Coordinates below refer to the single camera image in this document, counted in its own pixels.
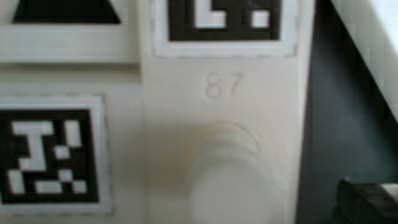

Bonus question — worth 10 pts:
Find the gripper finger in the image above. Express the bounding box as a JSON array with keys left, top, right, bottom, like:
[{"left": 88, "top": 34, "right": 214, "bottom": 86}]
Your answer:
[{"left": 332, "top": 180, "right": 398, "bottom": 224}]

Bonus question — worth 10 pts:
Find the white chair seat part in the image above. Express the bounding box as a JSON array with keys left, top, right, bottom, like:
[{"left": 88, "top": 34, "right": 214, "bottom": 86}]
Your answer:
[{"left": 184, "top": 123, "right": 275, "bottom": 224}]

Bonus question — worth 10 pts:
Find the white chair back frame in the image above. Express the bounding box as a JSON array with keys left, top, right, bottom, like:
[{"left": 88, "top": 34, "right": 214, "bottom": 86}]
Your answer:
[{"left": 0, "top": 0, "right": 314, "bottom": 224}]

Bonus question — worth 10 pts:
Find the white right fence rail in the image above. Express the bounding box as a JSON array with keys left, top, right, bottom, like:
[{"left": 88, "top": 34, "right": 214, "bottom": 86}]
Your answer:
[{"left": 330, "top": 0, "right": 398, "bottom": 120}]

